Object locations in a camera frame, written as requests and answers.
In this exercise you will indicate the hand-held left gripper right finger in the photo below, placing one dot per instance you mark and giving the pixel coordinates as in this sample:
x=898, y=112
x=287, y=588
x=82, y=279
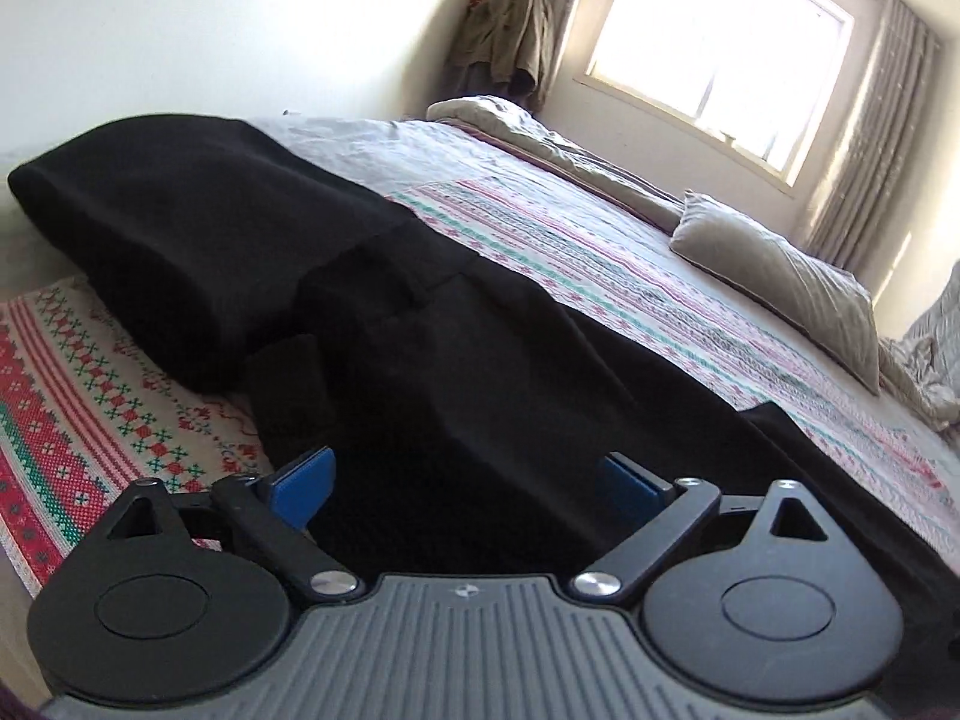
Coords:
x=628, y=491

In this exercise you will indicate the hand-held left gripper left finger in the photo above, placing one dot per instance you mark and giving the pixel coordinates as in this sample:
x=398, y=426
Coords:
x=304, y=489

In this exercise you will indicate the black pants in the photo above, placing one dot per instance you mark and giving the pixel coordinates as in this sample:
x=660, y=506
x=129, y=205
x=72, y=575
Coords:
x=487, y=420

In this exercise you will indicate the thick folded black garment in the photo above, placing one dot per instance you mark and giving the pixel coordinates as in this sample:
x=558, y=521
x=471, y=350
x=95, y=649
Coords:
x=195, y=247

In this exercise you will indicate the grey pillow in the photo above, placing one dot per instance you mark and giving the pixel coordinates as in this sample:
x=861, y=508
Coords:
x=787, y=277

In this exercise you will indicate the grey bed sheet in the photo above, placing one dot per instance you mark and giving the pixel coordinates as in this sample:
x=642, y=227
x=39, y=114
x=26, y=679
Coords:
x=420, y=157

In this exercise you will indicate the window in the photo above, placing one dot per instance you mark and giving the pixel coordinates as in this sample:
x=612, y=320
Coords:
x=720, y=52

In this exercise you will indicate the hanging khaki jacket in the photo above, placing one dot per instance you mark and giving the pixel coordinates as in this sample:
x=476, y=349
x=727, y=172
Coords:
x=502, y=30

